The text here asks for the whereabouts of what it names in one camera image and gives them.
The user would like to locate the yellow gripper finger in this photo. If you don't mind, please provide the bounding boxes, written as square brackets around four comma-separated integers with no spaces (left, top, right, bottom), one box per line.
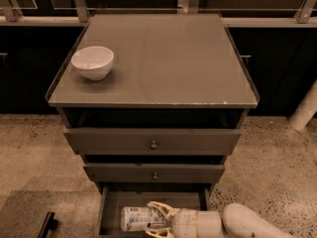
[146,227,173,238]
[147,201,180,220]

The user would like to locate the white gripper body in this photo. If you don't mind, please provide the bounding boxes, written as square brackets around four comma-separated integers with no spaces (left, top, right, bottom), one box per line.
[171,208,197,238]

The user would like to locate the blue plastic bottle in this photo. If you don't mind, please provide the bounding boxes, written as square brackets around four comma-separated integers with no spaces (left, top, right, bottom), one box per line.
[120,206,166,232]

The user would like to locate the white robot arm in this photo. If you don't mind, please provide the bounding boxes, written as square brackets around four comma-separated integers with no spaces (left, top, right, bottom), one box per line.
[145,201,296,238]

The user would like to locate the open bottom drawer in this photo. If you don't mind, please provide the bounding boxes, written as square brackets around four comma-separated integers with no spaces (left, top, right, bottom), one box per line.
[95,188,210,238]

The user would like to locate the top drawer knob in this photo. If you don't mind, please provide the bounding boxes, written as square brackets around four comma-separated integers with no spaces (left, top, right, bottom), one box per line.
[150,140,159,150]

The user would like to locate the middle drawer front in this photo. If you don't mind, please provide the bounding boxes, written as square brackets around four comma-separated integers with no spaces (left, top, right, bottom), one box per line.
[84,164,225,183]

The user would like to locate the grey drawer cabinet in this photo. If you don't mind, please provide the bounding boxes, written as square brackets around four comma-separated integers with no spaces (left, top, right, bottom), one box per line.
[45,13,261,238]

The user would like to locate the top drawer front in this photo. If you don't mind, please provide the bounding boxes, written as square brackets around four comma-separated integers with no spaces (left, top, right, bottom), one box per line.
[64,128,241,156]

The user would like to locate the black object on floor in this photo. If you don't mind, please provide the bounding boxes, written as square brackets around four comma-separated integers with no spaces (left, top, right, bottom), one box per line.
[37,211,58,238]

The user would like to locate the white ceramic bowl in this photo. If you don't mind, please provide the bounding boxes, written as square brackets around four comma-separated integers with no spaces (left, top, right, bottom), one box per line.
[71,46,114,80]

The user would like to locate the white cylindrical post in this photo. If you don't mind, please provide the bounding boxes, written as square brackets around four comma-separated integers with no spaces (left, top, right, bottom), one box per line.
[289,79,317,131]

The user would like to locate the metal railing frame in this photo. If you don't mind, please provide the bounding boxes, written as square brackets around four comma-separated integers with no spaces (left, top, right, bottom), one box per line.
[0,0,317,28]

